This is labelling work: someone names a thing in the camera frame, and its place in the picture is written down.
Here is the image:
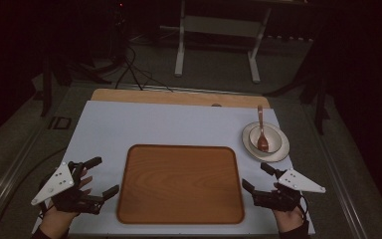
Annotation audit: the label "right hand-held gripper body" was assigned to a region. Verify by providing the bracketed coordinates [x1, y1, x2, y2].
[251, 167, 326, 213]

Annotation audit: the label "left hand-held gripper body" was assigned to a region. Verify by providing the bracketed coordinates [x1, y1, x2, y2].
[30, 161, 105, 216]

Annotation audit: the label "person's right hand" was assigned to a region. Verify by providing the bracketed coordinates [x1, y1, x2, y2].
[273, 208, 308, 234]

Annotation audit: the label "person's left hand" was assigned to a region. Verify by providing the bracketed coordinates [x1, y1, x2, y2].
[39, 168, 95, 239]

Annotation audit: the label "white plate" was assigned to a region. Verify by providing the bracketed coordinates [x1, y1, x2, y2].
[241, 120, 291, 163]

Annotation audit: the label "brown wooden spoon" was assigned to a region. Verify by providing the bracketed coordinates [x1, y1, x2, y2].
[256, 105, 270, 153]

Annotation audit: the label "white bowl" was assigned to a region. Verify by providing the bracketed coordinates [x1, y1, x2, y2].
[248, 124, 284, 155]

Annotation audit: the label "white table mat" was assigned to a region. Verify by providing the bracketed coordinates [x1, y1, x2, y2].
[32, 100, 316, 236]

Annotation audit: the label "black floor socket box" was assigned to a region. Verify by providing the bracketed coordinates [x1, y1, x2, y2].
[47, 116, 73, 130]

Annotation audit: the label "wooden tray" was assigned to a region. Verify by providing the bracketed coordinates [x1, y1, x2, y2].
[115, 143, 246, 226]

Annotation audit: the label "black metal stand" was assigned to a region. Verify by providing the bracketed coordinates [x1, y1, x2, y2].
[39, 49, 113, 119]
[264, 74, 332, 136]

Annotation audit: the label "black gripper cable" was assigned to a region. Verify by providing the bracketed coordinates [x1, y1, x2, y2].
[299, 195, 310, 223]

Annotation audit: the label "black floor cable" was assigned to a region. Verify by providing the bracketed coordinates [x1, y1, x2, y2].
[0, 146, 68, 235]

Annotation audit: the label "metal floor rail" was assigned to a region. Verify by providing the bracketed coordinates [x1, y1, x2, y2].
[0, 123, 46, 232]
[301, 104, 369, 239]

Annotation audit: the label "black floor cables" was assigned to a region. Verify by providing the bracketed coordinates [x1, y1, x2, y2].
[113, 44, 174, 93]

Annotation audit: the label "white metal table frame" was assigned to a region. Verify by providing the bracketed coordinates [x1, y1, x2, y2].
[159, 0, 313, 85]

